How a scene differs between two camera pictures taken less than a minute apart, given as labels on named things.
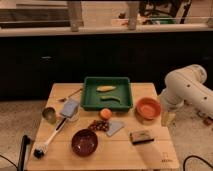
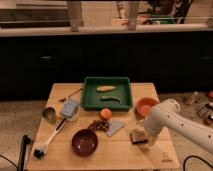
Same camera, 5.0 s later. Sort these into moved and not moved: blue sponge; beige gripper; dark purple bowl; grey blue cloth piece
Moved: beige gripper
Not moved: grey blue cloth piece; blue sponge; dark purple bowl
